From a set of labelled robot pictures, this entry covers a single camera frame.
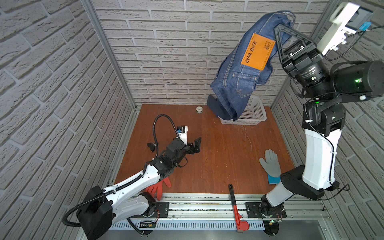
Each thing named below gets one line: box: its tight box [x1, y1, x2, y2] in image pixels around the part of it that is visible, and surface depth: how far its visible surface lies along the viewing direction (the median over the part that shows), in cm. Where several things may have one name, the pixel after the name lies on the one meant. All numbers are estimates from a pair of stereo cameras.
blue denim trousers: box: [207, 11, 296, 121], surface depth 33 cm
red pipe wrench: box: [228, 183, 250, 233], surface depth 72 cm
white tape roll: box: [195, 106, 203, 114], surface depth 119 cm
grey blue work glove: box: [259, 149, 281, 185], surface depth 92 cm
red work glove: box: [146, 177, 172, 201], surface depth 81 cm
